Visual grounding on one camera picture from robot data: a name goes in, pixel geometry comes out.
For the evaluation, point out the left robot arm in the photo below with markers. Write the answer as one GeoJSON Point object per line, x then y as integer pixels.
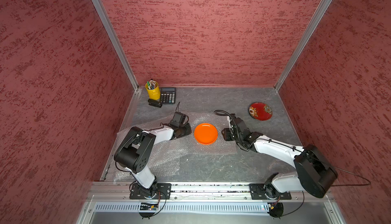
{"type": "Point", "coordinates": [134, 152]}

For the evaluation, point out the bubble pink plate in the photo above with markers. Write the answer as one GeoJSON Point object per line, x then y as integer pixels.
{"type": "Point", "coordinates": [157, 149]}

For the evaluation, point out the red floral dinner plate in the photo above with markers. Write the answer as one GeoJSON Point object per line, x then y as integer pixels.
{"type": "Point", "coordinates": [260, 111]}

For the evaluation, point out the perforated cable duct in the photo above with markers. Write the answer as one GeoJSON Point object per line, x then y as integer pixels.
{"type": "Point", "coordinates": [185, 207]}

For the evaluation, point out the bubble orange plate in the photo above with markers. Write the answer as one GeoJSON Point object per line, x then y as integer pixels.
{"type": "Point", "coordinates": [189, 145]}

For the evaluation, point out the orange dinner plate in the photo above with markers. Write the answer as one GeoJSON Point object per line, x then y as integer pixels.
{"type": "Point", "coordinates": [205, 134]}

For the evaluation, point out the clear bubble wrap sheet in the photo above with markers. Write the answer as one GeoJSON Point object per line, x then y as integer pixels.
{"type": "Point", "coordinates": [165, 170]}

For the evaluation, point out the yellow pen cup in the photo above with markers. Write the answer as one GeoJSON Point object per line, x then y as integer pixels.
{"type": "Point", "coordinates": [154, 94]}

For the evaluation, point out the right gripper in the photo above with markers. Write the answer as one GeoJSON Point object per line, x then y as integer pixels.
{"type": "Point", "coordinates": [226, 135]}

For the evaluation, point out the black calculator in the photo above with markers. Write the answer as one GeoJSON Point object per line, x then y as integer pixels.
{"type": "Point", "coordinates": [168, 95]}

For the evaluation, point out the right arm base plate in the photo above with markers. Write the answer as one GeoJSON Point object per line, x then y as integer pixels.
{"type": "Point", "coordinates": [267, 192]}

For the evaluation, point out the pens in cup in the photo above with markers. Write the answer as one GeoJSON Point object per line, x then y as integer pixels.
{"type": "Point", "coordinates": [151, 84]}

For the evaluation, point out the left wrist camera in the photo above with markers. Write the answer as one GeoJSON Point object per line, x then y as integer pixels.
{"type": "Point", "coordinates": [179, 120]}

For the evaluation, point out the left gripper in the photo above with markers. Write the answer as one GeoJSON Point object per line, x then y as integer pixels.
{"type": "Point", "coordinates": [188, 131]}

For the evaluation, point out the aluminium front rail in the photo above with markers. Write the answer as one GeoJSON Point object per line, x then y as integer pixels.
{"type": "Point", "coordinates": [198, 192]}

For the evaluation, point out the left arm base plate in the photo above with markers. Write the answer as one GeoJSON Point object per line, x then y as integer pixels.
{"type": "Point", "coordinates": [156, 191]}

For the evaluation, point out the black stapler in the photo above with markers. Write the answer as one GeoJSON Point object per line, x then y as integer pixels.
{"type": "Point", "coordinates": [155, 103]}

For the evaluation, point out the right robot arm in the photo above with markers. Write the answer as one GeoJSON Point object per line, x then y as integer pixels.
{"type": "Point", "coordinates": [312, 171]}

